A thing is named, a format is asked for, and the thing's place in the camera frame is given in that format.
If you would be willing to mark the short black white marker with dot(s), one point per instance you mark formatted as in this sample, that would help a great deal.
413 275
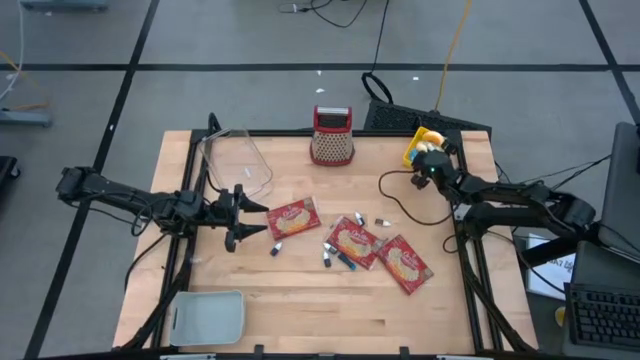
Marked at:
276 249
326 259
330 248
359 218

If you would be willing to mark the orange toy donut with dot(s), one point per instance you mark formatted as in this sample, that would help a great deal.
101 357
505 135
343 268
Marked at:
434 137

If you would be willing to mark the black desk bar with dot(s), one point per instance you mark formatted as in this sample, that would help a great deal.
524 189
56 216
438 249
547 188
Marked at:
560 246

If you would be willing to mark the black floor object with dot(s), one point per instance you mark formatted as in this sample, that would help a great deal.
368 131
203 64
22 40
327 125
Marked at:
6 170

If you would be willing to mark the clear plastic container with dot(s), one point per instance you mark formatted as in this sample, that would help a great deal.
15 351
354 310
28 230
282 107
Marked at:
235 165

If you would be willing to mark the blue frosted toy donut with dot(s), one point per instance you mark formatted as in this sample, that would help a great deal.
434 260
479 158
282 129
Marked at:
411 156

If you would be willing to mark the grey plastic tray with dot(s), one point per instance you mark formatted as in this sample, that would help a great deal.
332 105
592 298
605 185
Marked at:
207 317

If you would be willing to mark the yellow plastic basket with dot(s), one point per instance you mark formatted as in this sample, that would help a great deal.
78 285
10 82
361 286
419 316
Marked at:
415 136

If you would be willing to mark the grey table foot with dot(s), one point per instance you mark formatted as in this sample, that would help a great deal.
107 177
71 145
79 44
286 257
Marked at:
65 5
25 118

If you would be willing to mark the white paper sheet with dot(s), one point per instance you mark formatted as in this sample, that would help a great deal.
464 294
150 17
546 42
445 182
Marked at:
552 275

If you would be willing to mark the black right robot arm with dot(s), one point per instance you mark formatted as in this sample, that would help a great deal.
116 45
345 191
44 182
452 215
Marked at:
505 192

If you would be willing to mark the black metal table frame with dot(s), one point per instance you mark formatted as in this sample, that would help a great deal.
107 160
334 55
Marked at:
280 133

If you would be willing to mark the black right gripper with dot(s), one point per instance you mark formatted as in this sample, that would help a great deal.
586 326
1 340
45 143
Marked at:
435 167

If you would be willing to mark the black keyboard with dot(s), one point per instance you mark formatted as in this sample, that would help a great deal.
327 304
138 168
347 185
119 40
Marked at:
605 315

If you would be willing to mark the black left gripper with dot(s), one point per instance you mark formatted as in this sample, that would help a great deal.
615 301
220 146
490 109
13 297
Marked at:
217 210

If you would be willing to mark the small yellow object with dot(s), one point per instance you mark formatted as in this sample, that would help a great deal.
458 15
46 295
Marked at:
560 316

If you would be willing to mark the grey monitor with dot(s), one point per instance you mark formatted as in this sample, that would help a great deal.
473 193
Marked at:
622 200

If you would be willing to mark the red cracker packet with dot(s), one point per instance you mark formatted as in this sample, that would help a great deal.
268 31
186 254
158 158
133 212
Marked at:
405 264
354 242
293 219

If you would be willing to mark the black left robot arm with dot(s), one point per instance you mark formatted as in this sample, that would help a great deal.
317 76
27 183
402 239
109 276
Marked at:
115 192

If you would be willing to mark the short brown white marker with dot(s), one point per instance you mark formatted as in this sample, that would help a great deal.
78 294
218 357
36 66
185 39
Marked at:
382 222

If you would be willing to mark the black table clamp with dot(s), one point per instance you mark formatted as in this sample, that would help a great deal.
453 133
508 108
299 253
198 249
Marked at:
404 351
258 350

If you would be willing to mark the blue marker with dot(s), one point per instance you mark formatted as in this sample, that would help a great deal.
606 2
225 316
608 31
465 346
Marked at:
347 261

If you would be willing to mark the red steel box grater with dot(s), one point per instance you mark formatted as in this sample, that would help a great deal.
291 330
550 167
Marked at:
331 147

